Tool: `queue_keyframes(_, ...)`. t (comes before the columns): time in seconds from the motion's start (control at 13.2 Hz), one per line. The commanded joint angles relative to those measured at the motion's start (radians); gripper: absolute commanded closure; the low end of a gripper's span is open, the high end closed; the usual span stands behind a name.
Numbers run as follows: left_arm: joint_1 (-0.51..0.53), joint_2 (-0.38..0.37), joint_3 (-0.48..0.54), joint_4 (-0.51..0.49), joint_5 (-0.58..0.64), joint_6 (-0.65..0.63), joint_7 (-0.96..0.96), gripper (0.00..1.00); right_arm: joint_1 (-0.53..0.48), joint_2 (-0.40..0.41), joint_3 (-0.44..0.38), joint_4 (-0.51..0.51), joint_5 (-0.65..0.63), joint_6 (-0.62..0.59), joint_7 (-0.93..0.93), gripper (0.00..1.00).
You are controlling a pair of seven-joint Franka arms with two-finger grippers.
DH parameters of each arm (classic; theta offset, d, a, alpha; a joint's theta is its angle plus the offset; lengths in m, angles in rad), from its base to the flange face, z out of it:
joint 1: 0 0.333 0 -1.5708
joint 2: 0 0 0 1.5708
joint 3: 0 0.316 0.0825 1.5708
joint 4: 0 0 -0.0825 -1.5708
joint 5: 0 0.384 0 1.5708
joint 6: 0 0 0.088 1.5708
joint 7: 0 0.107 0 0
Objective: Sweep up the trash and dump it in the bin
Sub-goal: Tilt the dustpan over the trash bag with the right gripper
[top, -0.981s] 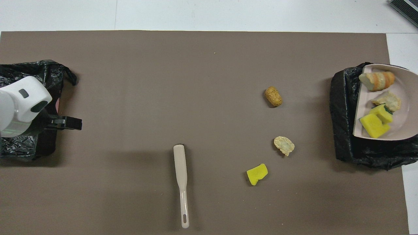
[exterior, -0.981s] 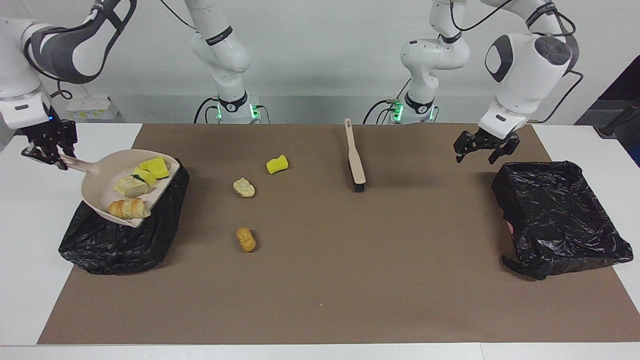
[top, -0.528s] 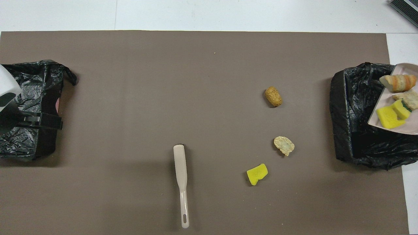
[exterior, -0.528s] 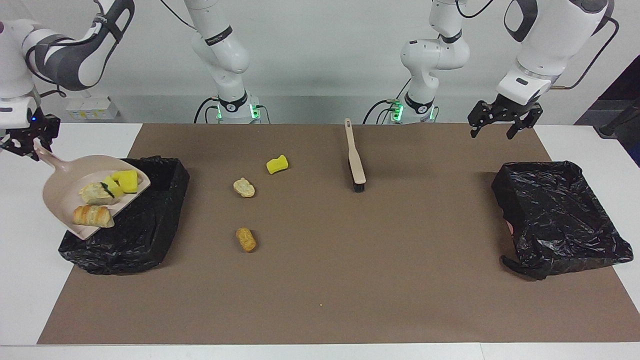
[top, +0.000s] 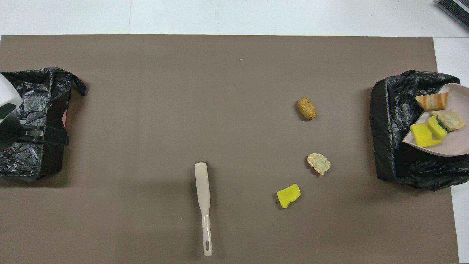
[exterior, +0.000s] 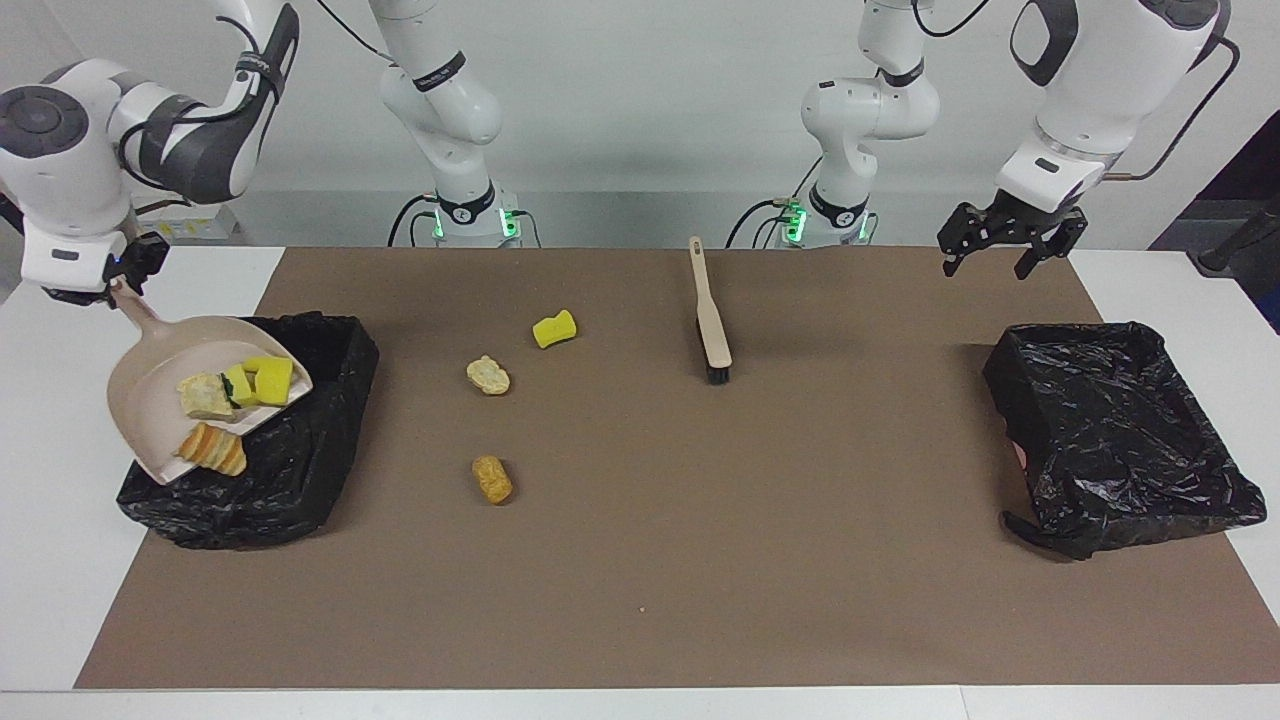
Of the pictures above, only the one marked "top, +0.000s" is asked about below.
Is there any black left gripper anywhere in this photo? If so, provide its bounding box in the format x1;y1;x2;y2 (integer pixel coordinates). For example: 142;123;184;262
0;112;70;146

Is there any beige hand brush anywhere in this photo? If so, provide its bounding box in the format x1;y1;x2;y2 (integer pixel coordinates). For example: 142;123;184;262
194;162;213;257

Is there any yellow sponge piece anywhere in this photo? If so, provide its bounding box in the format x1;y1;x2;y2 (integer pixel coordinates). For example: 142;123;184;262
276;183;302;209
410;123;442;148

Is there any large striped croissant piece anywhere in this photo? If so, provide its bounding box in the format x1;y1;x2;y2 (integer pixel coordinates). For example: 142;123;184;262
415;92;450;111

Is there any yellow sponge with green pad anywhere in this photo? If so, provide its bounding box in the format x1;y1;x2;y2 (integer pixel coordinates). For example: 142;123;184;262
427;115;449;140

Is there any small flaky croissant piece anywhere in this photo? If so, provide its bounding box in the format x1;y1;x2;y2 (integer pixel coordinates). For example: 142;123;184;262
436;109;466;132

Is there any beige plastic dustpan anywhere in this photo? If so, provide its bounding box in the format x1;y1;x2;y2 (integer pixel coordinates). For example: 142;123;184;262
402;83;469;157

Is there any black bag lined bin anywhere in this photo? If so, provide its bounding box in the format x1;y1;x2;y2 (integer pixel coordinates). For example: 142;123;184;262
0;67;87;182
369;70;469;192

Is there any brown table mat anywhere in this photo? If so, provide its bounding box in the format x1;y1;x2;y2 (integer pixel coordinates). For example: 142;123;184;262
0;34;459;264

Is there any brown oval bread roll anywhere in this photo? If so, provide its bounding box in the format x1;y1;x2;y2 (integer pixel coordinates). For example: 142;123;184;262
297;97;317;121

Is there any pale crumpled chip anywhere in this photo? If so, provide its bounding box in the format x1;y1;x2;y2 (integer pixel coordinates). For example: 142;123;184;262
307;153;331;176

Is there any dark ribbed device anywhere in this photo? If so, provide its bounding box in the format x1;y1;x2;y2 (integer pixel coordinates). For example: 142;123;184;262
436;0;469;32

